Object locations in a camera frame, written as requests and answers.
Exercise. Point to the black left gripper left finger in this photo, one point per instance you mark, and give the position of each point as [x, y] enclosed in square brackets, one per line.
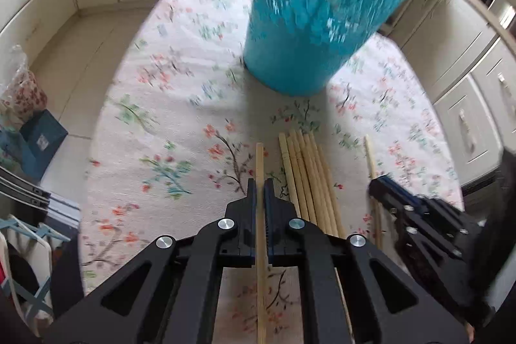
[167, 293]

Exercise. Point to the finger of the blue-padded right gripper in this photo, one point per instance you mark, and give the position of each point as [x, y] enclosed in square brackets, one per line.
[391, 195]

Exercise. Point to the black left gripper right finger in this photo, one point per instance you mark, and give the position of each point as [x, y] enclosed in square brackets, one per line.
[351, 292]

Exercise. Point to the wooden chopstick bundle rightmost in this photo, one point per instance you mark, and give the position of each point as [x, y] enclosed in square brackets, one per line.
[329, 195]

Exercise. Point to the wooden chopstick bundle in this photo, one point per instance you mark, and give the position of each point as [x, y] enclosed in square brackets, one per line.
[320, 203]
[329, 195]
[300, 182]
[289, 172]
[299, 144]

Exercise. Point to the wooden chopstick bundle leftmost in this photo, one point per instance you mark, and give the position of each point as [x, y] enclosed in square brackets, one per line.
[289, 172]

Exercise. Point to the white folding rack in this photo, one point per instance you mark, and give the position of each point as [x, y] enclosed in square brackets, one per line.
[28, 256]

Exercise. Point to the cream right cabinet drawers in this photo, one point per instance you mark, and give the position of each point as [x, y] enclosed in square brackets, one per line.
[465, 60]

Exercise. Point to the floral tablecloth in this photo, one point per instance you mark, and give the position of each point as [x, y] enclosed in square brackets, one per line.
[175, 139]

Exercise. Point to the dark blue box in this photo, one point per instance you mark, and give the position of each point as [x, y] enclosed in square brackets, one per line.
[41, 138]

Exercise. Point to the clear floral plastic bag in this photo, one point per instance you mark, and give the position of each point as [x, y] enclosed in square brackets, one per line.
[21, 95]

